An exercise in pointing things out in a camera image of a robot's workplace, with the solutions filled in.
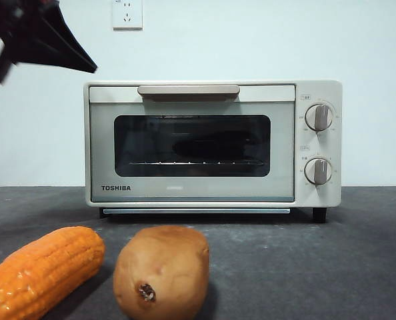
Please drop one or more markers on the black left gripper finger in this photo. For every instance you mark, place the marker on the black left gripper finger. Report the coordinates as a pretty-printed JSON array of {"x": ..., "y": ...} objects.
[
  {"x": 41, "y": 46},
  {"x": 64, "y": 30}
]

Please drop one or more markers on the dark purple eggplant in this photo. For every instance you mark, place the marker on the dark purple eggplant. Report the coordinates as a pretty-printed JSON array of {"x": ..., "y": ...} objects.
[{"x": 211, "y": 146}]

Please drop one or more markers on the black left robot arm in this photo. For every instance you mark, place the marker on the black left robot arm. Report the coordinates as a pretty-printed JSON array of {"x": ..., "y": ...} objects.
[{"x": 8, "y": 26}]

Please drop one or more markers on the black oven foot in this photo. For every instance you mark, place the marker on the black oven foot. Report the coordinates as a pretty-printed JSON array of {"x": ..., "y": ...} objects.
[
  {"x": 319, "y": 215},
  {"x": 101, "y": 213}
]

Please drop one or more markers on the cream Toshiba toaster oven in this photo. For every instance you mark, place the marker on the cream Toshiba toaster oven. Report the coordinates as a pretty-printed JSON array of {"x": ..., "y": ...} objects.
[{"x": 321, "y": 90}]

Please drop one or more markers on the metal crumb tray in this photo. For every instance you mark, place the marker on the metal crumb tray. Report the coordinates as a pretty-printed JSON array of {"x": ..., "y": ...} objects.
[{"x": 194, "y": 211}]

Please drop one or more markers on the orange corn cob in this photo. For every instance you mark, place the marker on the orange corn cob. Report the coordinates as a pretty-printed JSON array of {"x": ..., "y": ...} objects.
[{"x": 41, "y": 270}]

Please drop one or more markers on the brown potato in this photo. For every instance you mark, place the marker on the brown potato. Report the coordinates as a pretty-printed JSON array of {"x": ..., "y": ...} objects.
[{"x": 163, "y": 266}]

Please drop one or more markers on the cream temperature knob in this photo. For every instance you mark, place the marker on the cream temperature knob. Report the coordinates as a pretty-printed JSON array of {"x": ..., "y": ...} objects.
[{"x": 319, "y": 117}]

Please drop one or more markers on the cream timer knob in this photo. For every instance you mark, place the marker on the cream timer knob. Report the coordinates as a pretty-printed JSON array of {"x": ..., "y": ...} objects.
[{"x": 318, "y": 171}]

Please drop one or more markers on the white wall socket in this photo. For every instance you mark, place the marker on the white wall socket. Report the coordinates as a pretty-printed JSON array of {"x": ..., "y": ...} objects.
[{"x": 128, "y": 16}]

